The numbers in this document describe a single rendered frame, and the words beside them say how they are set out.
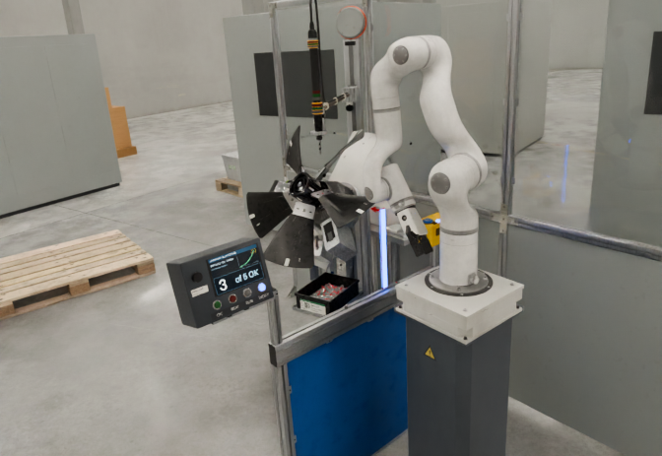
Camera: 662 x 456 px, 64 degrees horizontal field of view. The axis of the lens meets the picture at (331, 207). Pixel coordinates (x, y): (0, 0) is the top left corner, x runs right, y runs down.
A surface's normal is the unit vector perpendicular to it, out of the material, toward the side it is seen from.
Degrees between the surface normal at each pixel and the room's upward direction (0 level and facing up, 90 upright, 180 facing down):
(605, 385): 90
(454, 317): 90
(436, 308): 90
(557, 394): 90
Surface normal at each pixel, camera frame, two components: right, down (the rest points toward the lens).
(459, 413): -0.11, 0.31
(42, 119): 0.80, 0.14
